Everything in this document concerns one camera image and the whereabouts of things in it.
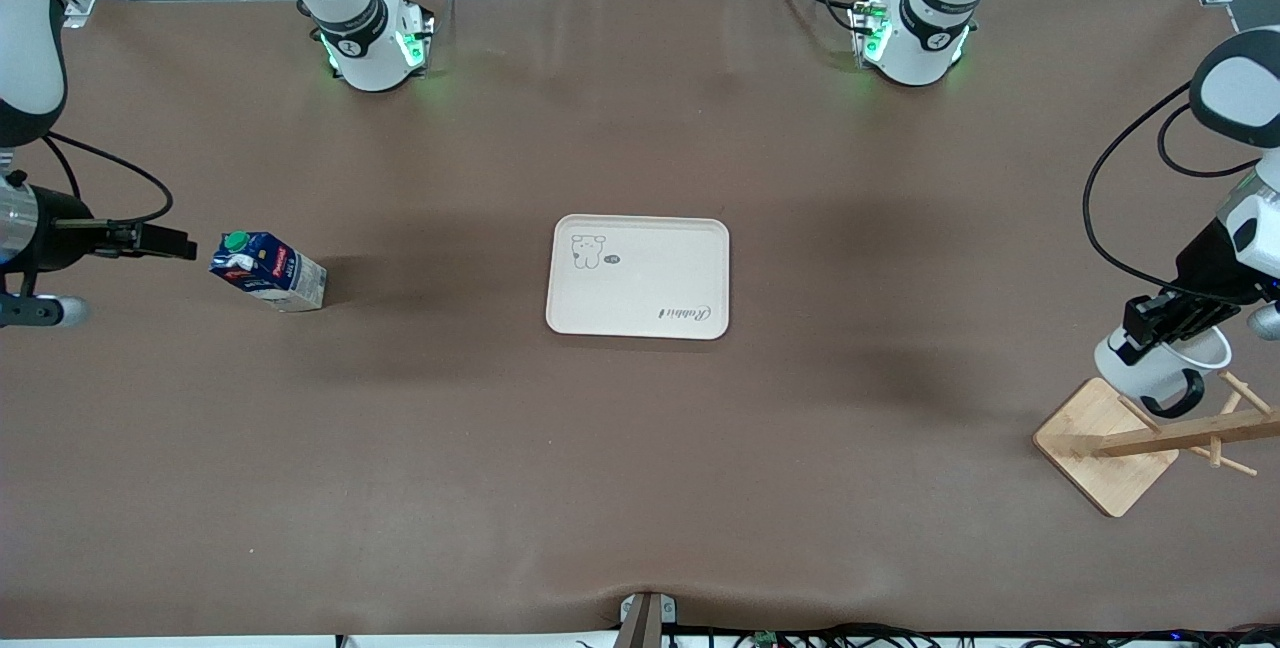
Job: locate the blue milk carton green cap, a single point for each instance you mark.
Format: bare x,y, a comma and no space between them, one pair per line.
275,273

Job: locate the wooden mug stand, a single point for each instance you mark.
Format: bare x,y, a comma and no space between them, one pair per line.
1100,448

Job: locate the cream tray with bear print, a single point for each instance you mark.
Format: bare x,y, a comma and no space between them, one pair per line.
640,288

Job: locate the small green circuit board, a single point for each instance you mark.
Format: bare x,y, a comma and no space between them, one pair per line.
765,640

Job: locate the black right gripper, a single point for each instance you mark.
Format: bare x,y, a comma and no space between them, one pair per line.
60,226

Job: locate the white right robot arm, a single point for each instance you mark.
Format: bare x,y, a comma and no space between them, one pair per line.
365,38

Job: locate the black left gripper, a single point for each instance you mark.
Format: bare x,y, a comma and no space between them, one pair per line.
1207,266

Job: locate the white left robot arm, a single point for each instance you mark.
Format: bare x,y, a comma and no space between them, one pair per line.
1240,93

